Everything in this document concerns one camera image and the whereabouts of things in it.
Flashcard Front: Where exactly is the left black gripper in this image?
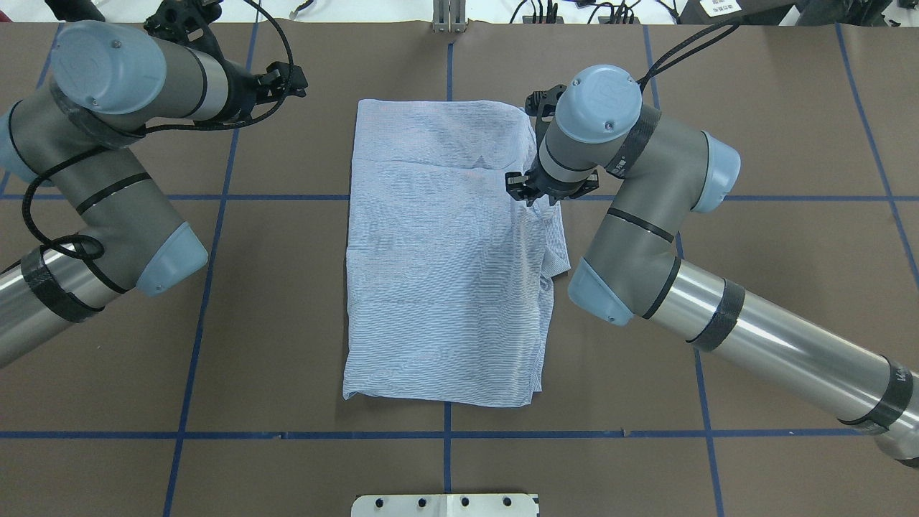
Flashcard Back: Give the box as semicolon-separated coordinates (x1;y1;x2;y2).
230;62;309;122

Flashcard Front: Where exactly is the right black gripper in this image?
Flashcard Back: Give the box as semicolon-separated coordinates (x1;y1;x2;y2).
505;164;600;206

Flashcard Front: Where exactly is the light blue striped shirt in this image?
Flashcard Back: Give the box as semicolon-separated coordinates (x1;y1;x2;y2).
342;99;570;408

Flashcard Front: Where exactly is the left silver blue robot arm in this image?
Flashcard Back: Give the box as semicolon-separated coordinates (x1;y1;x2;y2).
2;16;308;366

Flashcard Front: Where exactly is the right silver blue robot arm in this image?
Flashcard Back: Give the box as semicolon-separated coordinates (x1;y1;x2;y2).
505;63;918;469

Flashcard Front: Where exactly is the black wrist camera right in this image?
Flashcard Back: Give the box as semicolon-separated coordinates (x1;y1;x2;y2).
524;84;567;144

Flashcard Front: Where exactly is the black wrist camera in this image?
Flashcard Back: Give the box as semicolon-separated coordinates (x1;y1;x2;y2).
524;84;567;144
142;1;221;47

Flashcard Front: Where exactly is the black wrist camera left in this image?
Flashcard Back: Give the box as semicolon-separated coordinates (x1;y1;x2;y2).
142;1;221;47

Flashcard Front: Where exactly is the grey aluminium frame post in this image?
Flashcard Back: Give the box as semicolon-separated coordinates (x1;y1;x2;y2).
432;0;468;34

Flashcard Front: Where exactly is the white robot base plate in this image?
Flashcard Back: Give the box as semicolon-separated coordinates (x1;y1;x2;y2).
350;492;541;516

